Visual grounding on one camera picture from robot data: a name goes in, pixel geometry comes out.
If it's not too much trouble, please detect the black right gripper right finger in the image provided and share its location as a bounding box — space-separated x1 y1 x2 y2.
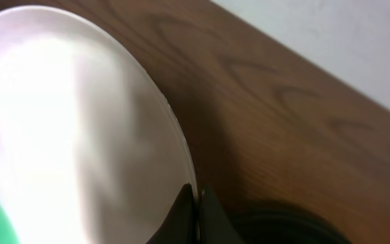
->
199 186 244 244

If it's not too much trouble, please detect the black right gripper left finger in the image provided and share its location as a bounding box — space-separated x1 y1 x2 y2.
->
147 184 197 244

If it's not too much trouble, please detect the pink plate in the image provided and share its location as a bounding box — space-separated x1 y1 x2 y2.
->
0 5 196 243

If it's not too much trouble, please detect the round black tray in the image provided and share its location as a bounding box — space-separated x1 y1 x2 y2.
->
230 203 351 244

